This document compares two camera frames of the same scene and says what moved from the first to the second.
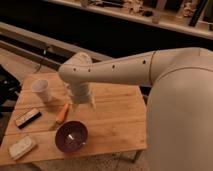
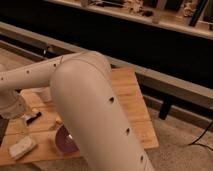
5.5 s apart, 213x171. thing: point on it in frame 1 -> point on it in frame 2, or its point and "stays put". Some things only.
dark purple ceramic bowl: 71,136 stays put
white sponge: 21,147 stays put
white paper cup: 41,87 stays put
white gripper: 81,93 -> 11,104
